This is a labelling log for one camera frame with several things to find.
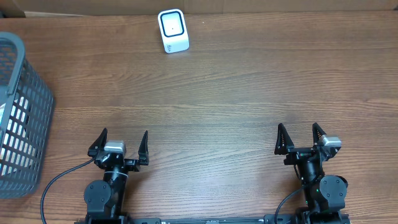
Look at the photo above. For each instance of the white barcode scanner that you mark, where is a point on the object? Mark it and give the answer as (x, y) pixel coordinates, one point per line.
(173, 31)

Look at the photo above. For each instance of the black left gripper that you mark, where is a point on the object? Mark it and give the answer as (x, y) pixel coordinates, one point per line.
(134, 165)

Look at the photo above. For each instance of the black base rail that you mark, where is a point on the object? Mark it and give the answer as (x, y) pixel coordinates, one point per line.
(266, 219)

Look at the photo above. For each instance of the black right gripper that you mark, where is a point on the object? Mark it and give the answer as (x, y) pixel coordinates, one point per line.
(284, 145)

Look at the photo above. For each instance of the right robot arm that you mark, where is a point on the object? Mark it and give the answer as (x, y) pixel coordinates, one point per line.
(324, 194)

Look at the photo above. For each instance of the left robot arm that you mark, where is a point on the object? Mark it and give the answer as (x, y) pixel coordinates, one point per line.
(105, 198)

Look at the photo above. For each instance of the brown cardboard backdrop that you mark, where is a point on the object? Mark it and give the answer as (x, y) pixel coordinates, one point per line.
(22, 8)

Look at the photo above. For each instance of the grey plastic mesh basket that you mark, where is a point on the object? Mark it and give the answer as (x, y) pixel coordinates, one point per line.
(27, 106)

